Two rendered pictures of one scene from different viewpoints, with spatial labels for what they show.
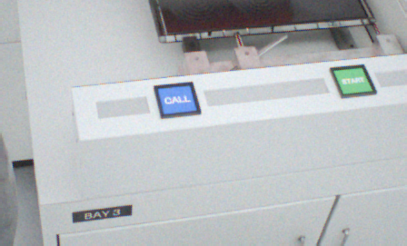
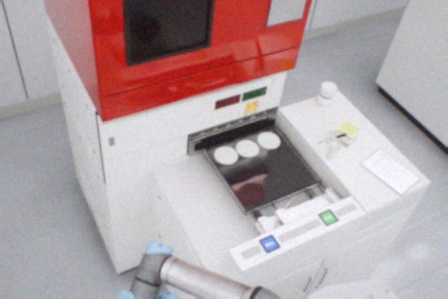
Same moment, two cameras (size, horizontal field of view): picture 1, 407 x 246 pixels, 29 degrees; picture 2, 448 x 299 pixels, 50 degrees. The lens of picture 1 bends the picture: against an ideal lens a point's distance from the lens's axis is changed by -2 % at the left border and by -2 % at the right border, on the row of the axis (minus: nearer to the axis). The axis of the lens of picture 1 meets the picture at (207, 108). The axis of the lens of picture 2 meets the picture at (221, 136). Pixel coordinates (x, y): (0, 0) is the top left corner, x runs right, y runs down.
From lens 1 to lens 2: 79 cm
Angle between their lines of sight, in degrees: 10
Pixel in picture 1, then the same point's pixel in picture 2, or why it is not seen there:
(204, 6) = (255, 193)
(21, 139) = not seen: hidden behind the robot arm
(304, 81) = (310, 222)
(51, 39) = (193, 220)
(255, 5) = (274, 188)
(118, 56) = (224, 222)
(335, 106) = (326, 230)
